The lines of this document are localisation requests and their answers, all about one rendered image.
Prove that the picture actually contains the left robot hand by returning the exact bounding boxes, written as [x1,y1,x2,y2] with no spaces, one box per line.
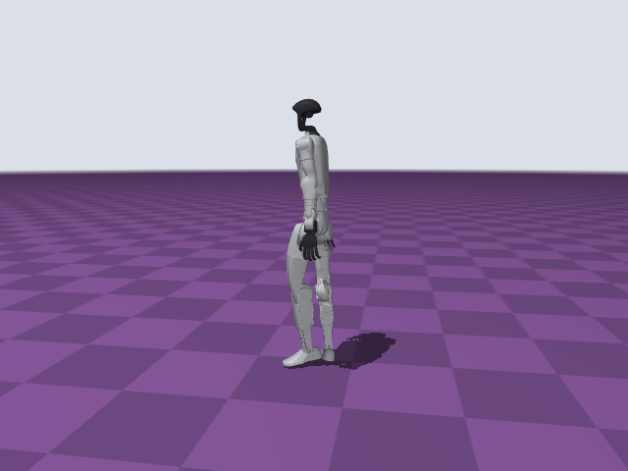
[298,220,321,261]

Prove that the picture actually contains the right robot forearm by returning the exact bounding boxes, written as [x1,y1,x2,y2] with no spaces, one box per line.
[317,194,328,212]

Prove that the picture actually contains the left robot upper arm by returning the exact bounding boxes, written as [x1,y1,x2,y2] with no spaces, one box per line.
[295,137,317,188]

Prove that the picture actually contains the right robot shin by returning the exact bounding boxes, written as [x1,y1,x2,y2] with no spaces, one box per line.
[319,283,334,349]

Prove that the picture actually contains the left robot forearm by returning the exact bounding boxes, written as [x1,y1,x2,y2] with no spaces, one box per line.
[301,178,318,230]

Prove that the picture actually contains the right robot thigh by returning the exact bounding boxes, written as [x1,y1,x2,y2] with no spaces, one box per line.
[310,224,333,300]

